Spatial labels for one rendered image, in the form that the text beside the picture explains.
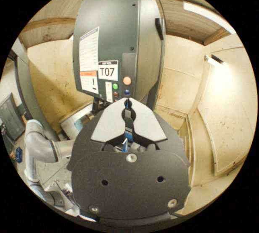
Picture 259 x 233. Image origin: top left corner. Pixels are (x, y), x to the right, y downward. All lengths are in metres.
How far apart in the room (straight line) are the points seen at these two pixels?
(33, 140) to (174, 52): 1.50
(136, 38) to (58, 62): 1.33
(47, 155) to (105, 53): 0.42
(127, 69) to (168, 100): 1.17
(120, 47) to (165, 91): 1.13
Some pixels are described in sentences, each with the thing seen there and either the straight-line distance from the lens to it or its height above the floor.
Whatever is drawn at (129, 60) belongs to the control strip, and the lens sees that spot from 0.23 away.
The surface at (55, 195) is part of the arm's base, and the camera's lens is 0.75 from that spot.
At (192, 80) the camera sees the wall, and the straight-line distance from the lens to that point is 1.32.
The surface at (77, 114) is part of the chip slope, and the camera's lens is 1.68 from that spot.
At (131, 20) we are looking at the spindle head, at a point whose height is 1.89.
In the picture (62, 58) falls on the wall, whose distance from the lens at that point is 1.48.
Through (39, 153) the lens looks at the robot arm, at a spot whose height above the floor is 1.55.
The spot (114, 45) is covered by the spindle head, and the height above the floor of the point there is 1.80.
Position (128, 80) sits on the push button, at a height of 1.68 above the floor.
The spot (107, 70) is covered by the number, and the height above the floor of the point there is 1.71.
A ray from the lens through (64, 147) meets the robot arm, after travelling 0.36.
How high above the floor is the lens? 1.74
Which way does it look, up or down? 32 degrees down
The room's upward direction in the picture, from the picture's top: 3 degrees clockwise
